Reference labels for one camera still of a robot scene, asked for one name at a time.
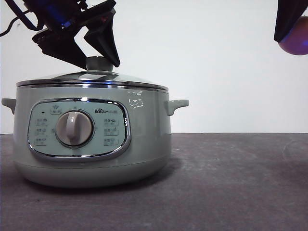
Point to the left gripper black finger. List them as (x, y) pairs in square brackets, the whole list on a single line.
[(106, 41), (61, 47)]

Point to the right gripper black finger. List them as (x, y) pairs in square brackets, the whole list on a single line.
[(287, 16)]

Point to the glass lid with green knob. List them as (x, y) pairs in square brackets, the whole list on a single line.
[(98, 63)]

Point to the brown egg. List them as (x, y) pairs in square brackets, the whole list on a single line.
[(297, 41)]

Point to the pale green electric pot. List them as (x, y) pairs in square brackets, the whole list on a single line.
[(144, 134)]

